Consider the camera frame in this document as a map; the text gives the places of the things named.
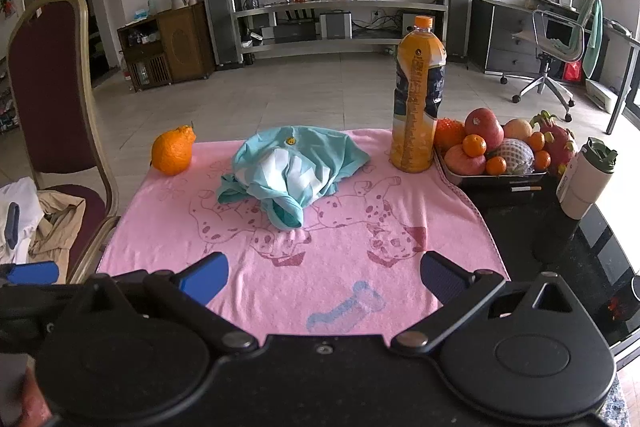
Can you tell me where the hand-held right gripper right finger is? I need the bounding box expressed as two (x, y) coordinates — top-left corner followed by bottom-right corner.
(389, 251), (597, 355)

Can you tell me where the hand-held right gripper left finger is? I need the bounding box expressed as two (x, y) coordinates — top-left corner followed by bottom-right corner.
(62, 252), (260, 355)

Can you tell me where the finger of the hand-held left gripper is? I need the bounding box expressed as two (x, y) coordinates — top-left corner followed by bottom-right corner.
(0, 261), (60, 288)

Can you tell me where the light teal shirt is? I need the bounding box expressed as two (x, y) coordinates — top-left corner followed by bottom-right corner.
(216, 125), (372, 230)

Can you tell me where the person's left hand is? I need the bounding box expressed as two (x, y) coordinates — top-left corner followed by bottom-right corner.
(20, 369), (54, 427)

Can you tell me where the beige garment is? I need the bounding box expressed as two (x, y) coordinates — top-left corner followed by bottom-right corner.
(30, 189), (87, 285)

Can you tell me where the white printed garment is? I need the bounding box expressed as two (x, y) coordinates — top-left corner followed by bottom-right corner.
(0, 177), (45, 265)

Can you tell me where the pink printed blanket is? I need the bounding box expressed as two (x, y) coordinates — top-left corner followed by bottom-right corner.
(96, 128), (511, 337)

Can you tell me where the metal fruit tray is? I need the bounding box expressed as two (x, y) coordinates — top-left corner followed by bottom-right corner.
(434, 147), (549, 186)

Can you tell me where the pinkish red apple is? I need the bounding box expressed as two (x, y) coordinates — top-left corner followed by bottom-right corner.
(445, 144), (487, 176)

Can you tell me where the large knobbed orange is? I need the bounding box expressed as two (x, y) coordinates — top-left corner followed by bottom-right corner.
(151, 125), (197, 176)

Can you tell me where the fruit in white foam net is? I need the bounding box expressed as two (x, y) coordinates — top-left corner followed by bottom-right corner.
(492, 138), (535, 175)

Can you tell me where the orange in red net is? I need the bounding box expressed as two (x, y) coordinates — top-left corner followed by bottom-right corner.
(434, 118), (467, 152)

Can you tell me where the dark red apple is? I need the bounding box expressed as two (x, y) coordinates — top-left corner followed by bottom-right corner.
(465, 108), (505, 152)

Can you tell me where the pale yellow apple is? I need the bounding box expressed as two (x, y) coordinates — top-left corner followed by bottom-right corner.
(502, 118), (533, 142)

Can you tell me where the white tumbler with green lid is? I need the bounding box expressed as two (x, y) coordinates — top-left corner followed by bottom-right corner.
(556, 137), (618, 219)

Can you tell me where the shoe rack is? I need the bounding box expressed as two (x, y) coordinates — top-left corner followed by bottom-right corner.
(0, 57), (21, 132)

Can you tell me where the pink dragon fruit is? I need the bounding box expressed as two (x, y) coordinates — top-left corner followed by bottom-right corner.
(531, 111), (578, 175)

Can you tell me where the brown wooden cabinet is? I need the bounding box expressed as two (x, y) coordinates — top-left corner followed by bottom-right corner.
(117, 2), (215, 92)

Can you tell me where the white printer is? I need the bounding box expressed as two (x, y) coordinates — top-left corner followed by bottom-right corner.
(585, 79), (631, 112)

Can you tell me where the black desk with drawers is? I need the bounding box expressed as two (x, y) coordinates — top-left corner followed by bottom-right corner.
(471, 0), (640, 135)

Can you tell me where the black media box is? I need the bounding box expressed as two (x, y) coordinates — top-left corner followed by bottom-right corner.
(274, 23), (317, 44)

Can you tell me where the chrome office chair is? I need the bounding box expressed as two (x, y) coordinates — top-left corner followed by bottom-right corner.
(500, 0), (603, 122)

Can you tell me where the tall grey floor speaker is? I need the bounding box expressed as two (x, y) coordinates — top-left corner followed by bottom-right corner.
(199, 0), (245, 68)
(436, 0), (476, 60)

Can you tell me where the silver subwoofer box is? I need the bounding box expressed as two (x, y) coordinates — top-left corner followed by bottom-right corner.
(320, 13), (352, 40)

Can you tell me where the metal television stand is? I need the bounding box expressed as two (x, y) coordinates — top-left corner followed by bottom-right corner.
(234, 0), (448, 58)

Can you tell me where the green towel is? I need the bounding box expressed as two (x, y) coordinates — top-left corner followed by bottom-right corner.
(582, 0), (605, 78)

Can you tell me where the maroon chair with gold frame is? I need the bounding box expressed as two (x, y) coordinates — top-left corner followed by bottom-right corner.
(7, 0), (121, 285)

